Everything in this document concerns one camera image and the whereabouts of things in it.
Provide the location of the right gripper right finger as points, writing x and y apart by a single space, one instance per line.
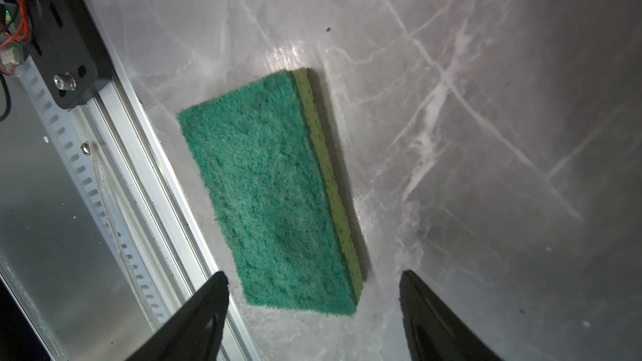
433 331

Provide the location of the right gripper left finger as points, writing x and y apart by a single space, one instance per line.
195 332

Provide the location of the green scouring pad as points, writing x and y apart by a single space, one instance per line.
264 159

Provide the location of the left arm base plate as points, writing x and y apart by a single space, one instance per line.
69 52

